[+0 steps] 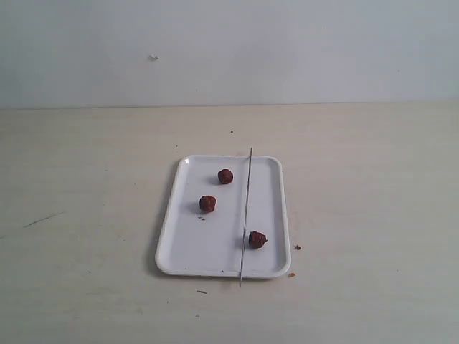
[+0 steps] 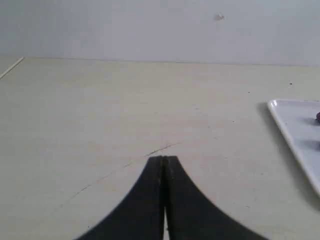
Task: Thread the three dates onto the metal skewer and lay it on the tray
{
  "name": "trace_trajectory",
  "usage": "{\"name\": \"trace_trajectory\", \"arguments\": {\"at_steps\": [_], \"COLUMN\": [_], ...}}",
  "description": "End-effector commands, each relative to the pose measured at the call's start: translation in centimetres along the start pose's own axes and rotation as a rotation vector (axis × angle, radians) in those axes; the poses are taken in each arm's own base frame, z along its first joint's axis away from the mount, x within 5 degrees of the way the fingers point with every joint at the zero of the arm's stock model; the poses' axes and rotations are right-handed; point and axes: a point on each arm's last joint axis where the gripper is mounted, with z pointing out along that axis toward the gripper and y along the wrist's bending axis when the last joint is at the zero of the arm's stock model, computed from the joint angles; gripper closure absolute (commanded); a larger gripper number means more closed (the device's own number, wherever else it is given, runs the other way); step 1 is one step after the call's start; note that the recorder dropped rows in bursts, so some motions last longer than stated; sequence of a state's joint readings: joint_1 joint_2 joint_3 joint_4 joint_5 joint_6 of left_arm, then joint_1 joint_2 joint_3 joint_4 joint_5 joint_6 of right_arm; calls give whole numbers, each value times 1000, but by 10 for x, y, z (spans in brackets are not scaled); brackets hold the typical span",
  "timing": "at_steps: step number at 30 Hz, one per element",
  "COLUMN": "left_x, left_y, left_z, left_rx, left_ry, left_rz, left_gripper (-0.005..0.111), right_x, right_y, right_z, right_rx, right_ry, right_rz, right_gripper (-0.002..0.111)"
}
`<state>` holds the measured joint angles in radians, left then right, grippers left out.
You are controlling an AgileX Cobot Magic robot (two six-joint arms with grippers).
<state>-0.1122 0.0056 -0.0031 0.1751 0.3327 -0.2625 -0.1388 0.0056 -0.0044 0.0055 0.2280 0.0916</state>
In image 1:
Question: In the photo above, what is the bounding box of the meatball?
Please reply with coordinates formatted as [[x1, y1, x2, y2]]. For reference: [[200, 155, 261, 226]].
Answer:
[[248, 231, 268, 249], [199, 195, 217, 214], [217, 168, 234, 185]]

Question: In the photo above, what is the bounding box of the thin metal skewer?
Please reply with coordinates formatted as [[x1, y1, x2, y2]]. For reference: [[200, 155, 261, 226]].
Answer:
[[239, 147, 253, 288]]

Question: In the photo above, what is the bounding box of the white rectangular plastic tray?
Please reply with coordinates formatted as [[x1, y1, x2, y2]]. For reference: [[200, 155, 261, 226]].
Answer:
[[155, 155, 291, 279]]

